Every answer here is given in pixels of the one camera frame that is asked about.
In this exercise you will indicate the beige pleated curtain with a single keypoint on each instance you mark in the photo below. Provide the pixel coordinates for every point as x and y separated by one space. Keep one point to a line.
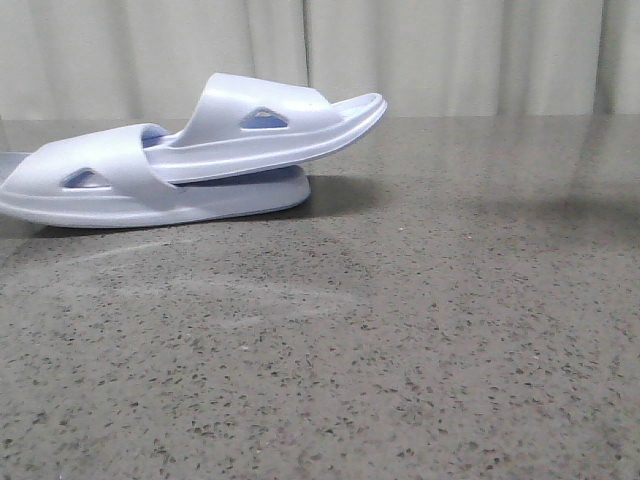
150 59

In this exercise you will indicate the light blue slipper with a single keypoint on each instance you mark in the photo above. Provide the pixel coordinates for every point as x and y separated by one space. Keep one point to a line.
245 125
104 180

